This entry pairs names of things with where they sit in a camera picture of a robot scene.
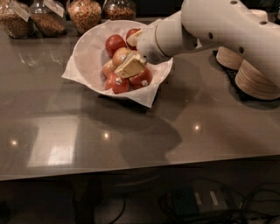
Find glass jar of dark granola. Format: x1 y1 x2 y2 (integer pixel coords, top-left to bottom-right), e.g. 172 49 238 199
29 0 67 38

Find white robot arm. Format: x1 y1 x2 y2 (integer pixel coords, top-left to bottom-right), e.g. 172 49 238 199
136 0 280 86

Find red apple front right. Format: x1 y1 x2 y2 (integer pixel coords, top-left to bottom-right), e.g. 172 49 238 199
129 68 152 89

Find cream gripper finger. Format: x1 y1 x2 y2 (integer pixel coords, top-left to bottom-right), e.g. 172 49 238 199
115 52 146 78
126 28 144 47

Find pale apple left side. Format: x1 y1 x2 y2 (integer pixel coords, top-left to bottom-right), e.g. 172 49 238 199
101 59 116 77

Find yellow-green apple with sticker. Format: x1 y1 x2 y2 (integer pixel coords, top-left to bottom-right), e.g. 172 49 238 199
112 47 131 67

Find dark red apple back left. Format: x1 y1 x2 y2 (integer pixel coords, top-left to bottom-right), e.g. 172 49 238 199
105 34 126 58

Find black tray mat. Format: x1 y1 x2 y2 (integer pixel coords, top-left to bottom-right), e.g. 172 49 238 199
217 61 269 102

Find glass jar of nuts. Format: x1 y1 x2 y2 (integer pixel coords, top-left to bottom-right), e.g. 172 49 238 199
103 0 137 20

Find black power adapter box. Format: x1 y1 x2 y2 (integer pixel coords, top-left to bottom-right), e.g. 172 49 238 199
170 187 229 217

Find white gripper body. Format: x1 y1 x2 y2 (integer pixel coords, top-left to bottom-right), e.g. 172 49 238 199
136 25 172 65

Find tall stack of paper bowls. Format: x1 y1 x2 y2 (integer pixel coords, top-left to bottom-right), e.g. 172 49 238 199
215 9 269 71

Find white paper liner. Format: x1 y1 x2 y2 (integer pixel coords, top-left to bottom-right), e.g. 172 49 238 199
61 19 173 109

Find black cables under table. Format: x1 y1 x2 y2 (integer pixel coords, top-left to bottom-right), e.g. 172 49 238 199
108 178 280 224

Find dark red apple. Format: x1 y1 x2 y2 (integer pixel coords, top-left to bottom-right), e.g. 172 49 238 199
105 34 126 58
125 28 142 51

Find white bowl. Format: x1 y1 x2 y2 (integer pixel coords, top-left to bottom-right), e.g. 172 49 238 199
72 19 174 99

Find glass jar of light cereal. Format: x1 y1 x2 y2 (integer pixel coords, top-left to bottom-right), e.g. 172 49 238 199
67 0 102 35

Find red apple front left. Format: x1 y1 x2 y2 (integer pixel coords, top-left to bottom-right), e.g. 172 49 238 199
104 73 130 94

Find front stack of paper bowls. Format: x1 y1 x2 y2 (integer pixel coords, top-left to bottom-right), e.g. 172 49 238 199
234 59 280 101

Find glass jar of cereal far left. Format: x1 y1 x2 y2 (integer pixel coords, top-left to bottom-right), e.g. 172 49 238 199
0 0 34 39

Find dark red apple back right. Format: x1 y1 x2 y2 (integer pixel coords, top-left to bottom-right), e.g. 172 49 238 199
125 28 142 51

